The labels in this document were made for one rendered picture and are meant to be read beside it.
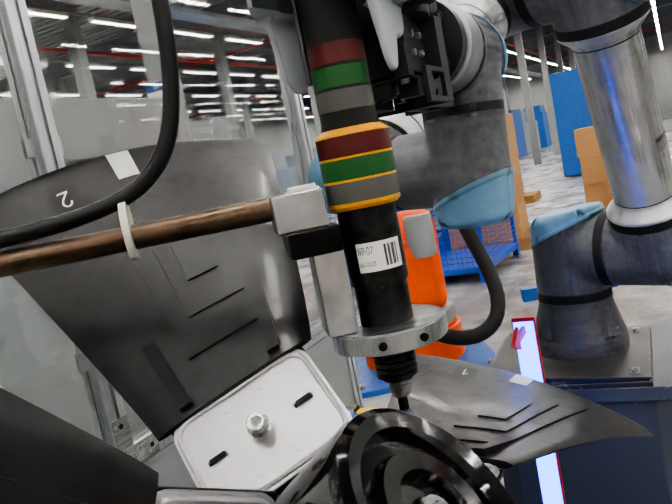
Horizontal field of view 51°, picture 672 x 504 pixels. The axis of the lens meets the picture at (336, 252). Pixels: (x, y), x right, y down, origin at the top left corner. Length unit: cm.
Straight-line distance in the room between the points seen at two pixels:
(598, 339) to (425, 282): 324
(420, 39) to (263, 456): 29
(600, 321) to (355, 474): 88
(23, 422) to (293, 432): 16
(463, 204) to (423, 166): 5
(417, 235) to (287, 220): 390
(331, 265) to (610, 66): 64
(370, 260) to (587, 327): 79
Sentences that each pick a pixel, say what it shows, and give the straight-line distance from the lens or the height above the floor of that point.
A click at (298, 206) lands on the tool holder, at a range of 39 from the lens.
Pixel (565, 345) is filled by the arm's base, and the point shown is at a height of 104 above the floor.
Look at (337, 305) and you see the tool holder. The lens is 40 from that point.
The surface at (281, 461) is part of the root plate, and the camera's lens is 39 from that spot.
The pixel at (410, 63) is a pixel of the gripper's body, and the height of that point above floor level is 144.
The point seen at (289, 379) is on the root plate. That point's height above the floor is 127.
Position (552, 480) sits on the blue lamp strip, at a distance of 83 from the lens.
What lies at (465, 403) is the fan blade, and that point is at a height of 118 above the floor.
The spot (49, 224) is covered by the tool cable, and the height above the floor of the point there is 139.
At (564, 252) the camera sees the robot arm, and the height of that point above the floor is 119.
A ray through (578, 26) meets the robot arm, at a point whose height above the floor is 150.
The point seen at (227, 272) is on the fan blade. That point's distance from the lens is 45.
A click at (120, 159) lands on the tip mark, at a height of 142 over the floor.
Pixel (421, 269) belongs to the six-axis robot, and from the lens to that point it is 433.
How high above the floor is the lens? 139
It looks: 7 degrees down
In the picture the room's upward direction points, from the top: 11 degrees counter-clockwise
